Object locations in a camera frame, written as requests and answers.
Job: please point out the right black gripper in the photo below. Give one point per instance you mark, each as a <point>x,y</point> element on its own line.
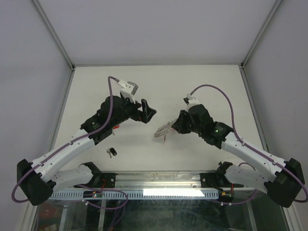
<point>178,124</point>

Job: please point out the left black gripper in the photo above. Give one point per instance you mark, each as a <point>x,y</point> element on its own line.
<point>138,114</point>

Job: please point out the metal disc with keyrings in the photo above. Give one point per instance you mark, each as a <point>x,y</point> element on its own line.
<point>164,129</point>

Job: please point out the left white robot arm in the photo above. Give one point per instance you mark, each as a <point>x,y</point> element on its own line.
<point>40,178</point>

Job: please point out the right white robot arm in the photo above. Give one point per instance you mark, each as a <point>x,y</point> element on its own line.
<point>281,180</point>

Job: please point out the black tag key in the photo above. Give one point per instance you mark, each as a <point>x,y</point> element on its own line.
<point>112,152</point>

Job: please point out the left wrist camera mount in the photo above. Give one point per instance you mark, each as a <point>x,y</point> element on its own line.
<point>128,90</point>

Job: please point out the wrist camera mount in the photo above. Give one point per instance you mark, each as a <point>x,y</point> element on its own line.
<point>190,101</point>
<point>128,90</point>

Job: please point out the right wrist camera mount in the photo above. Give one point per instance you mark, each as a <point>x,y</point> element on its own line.
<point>190,101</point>

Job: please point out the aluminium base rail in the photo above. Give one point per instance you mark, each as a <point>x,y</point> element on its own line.
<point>137,180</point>

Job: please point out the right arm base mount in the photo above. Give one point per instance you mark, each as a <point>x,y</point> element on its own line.
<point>212,180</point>

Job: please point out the white slotted cable duct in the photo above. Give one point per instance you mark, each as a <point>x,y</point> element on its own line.
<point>145,194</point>

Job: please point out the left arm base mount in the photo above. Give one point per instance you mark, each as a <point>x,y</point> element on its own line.
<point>107,180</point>

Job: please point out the aluminium frame post left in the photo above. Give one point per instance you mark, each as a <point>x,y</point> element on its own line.
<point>50,29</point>

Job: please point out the aluminium frame post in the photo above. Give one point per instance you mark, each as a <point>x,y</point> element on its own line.
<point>262,31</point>
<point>50,29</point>

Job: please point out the aluminium frame post right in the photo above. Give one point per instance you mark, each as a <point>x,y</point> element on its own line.
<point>262,31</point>

